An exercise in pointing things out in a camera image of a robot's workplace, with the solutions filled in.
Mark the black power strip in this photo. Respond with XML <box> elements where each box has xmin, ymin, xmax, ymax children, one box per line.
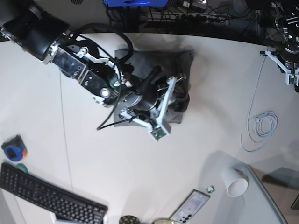
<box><xmin>177</xmin><ymin>13</ymin><xmax>231</xmax><ymax>25</ymax></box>

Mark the blue box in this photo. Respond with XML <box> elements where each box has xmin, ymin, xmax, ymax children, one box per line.
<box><xmin>103</xmin><ymin>0</ymin><xmax>168</xmax><ymax>7</ymax></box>

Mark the grey t-shirt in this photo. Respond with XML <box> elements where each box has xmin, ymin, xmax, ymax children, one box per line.
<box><xmin>113</xmin><ymin>50</ymin><xmax>193</xmax><ymax>127</ymax></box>

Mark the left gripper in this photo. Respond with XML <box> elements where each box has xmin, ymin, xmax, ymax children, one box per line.
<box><xmin>280</xmin><ymin>46</ymin><xmax>299</xmax><ymax>92</ymax></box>

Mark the grey laptop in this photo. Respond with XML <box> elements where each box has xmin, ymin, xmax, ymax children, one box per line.
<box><xmin>227</xmin><ymin>164</ymin><xmax>299</xmax><ymax>224</ymax></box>

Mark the smartphone with clear case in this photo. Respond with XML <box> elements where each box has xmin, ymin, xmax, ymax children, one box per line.
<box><xmin>170</xmin><ymin>189</ymin><xmax>210</xmax><ymax>224</ymax></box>

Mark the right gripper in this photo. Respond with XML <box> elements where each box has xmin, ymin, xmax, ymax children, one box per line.
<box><xmin>120</xmin><ymin>65</ymin><xmax>169</xmax><ymax>113</ymax></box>

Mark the blue black tape measure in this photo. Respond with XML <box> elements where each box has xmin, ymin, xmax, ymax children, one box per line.
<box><xmin>1</xmin><ymin>135</ymin><xmax>28</xmax><ymax>162</ymax></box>

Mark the green tape roll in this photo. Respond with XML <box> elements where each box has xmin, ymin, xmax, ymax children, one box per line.
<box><xmin>15</xmin><ymin>163</ymin><xmax>28</xmax><ymax>174</ymax></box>

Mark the white coiled cable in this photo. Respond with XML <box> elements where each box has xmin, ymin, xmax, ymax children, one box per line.
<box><xmin>240</xmin><ymin>56</ymin><xmax>278</xmax><ymax>153</ymax></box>

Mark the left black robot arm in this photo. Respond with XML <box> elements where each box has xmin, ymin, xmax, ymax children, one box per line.
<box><xmin>264</xmin><ymin>0</ymin><xmax>299</xmax><ymax>92</ymax></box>

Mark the black gold dotted lid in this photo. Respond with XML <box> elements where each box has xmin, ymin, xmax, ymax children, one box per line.
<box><xmin>119</xmin><ymin>215</ymin><xmax>141</xmax><ymax>224</ymax></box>

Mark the black computer keyboard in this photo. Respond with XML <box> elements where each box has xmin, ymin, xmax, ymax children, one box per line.
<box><xmin>0</xmin><ymin>162</ymin><xmax>108</xmax><ymax>224</ymax></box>

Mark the white paper cup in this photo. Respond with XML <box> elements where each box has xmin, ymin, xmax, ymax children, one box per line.
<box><xmin>222</xmin><ymin>168</ymin><xmax>248</xmax><ymax>198</ymax></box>

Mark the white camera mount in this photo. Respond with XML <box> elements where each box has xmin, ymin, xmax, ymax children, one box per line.
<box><xmin>260</xmin><ymin>49</ymin><xmax>299</xmax><ymax>87</ymax></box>
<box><xmin>118</xmin><ymin>73</ymin><xmax>186</xmax><ymax>141</ymax></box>

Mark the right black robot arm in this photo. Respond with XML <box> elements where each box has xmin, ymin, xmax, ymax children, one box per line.
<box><xmin>0</xmin><ymin>0</ymin><xmax>177</xmax><ymax>134</ymax></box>

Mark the round metal tin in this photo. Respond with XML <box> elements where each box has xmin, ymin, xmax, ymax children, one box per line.
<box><xmin>152</xmin><ymin>218</ymin><xmax>175</xmax><ymax>224</ymax></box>

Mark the small green white packet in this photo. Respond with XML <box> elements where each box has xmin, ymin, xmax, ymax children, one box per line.
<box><xmin>206</xmin><ymin>185</ymin><xmax>215</xmax><ymax>194</ymax></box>

